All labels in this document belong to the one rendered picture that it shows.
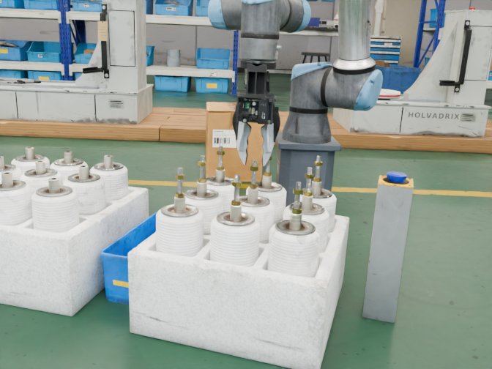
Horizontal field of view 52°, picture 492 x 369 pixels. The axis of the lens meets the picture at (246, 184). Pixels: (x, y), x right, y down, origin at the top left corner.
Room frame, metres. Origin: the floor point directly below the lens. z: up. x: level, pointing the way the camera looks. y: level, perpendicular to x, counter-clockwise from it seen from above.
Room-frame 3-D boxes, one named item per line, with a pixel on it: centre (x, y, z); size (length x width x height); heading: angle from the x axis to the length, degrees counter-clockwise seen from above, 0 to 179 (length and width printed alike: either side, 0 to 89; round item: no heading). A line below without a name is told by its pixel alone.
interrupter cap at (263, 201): (1.03, -0.02, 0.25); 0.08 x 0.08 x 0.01
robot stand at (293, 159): (1.53, -0.18, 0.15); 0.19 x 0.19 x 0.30; 2
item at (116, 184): (1.27, 0.36, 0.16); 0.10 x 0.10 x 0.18
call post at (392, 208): (1.02, -0.32, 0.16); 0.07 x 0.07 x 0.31; 74
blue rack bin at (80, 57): (5.78, 1.74, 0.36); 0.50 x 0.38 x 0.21; 1
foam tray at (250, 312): (1.03, -0.02, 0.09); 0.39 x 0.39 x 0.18; 74
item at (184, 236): (0.95, 0.13, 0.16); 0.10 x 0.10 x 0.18
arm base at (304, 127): (1.53, -0.18, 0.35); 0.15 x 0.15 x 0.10
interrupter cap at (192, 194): (1.06, 0.10, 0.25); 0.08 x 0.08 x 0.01
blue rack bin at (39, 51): (5.77, 2.24, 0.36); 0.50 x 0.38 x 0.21; 1
